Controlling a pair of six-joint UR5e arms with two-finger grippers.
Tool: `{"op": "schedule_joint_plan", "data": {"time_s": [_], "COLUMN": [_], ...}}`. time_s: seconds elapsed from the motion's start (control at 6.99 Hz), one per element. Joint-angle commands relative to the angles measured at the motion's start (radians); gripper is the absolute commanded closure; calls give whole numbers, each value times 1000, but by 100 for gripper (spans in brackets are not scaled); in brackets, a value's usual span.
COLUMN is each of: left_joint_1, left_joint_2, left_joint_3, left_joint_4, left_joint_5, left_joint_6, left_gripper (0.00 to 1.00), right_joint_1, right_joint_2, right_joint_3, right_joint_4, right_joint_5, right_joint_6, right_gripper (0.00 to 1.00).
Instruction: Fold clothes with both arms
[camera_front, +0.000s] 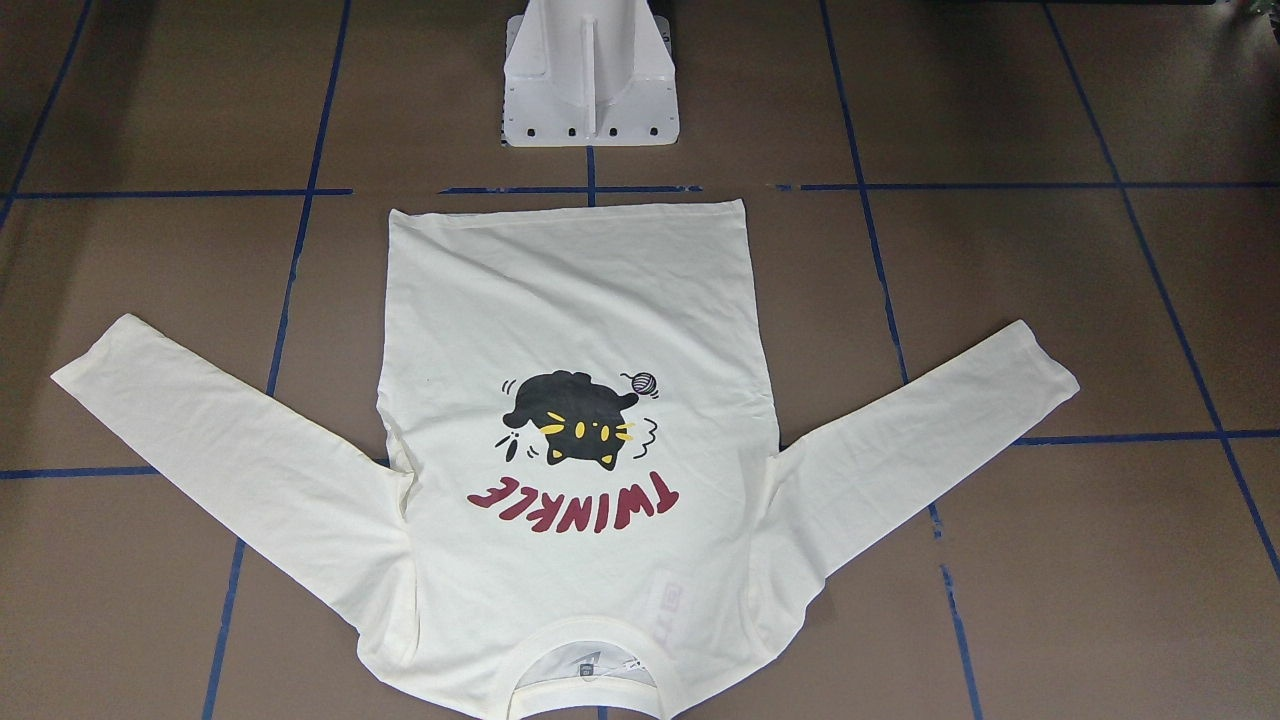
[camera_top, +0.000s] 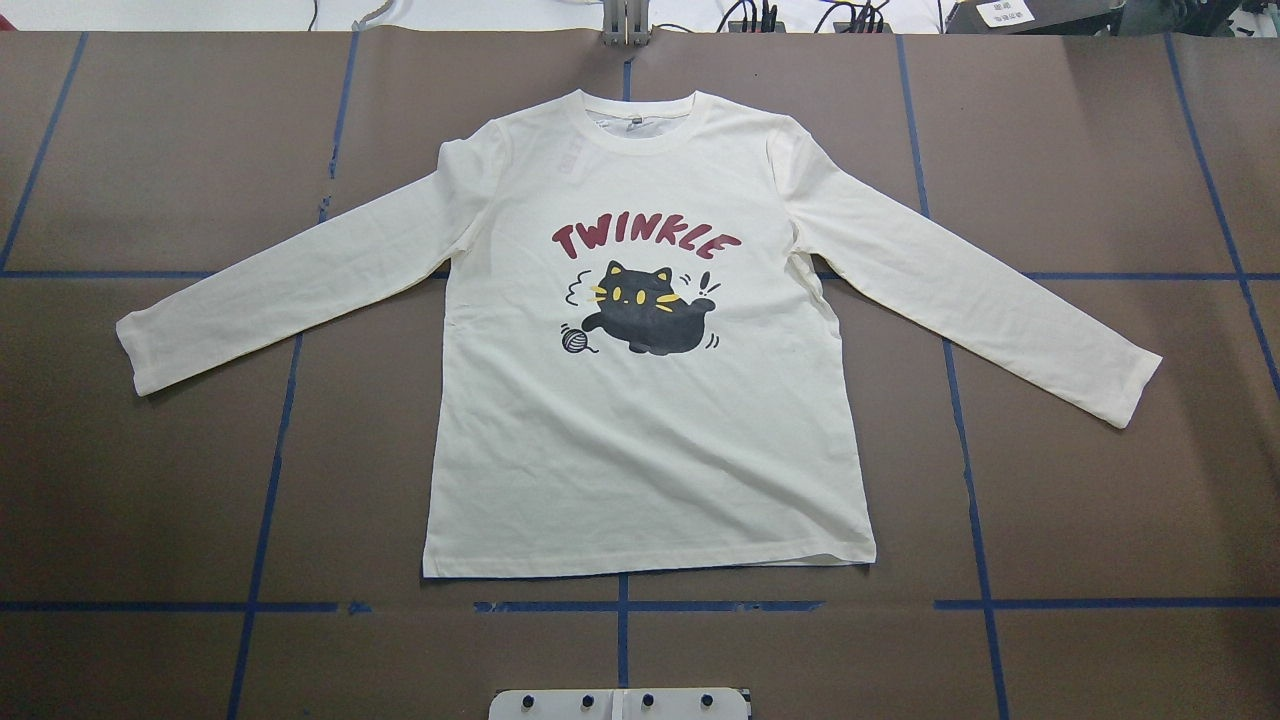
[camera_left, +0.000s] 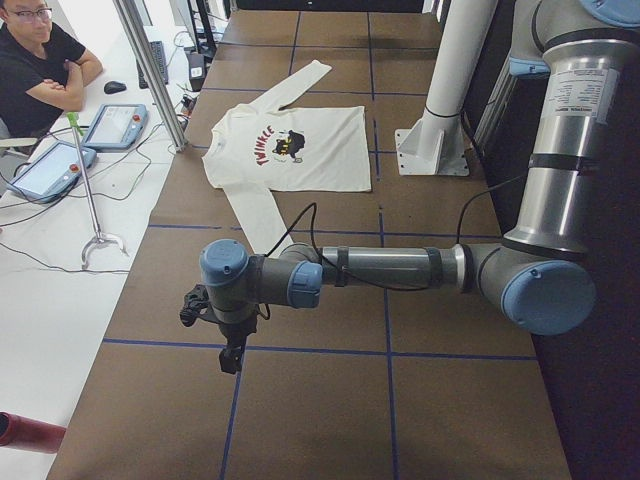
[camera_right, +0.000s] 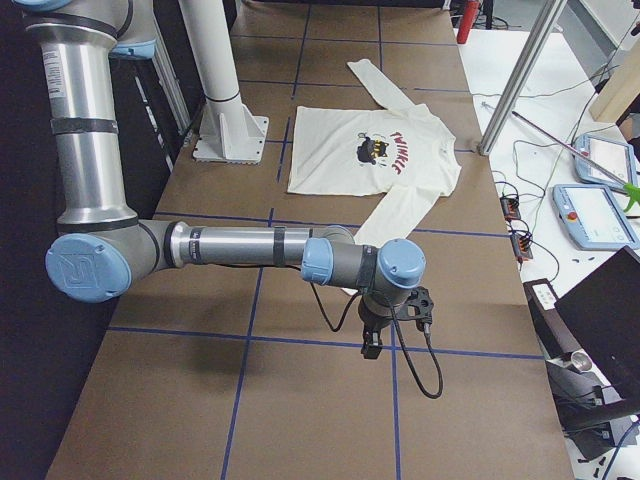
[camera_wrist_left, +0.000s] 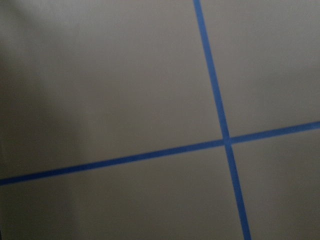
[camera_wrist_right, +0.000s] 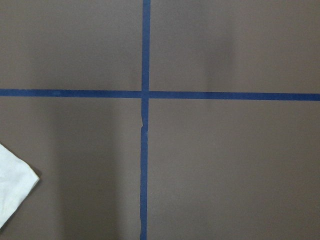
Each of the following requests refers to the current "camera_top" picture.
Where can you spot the cream long-sleeve cat shirt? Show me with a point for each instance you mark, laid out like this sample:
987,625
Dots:
640,370

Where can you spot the black box white label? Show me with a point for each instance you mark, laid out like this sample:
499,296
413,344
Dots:
1057,18

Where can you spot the grey aluminium frame post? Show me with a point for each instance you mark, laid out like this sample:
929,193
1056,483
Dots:
626,23

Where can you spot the white pedestal mounting base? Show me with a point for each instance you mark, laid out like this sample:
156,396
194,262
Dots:
623,703

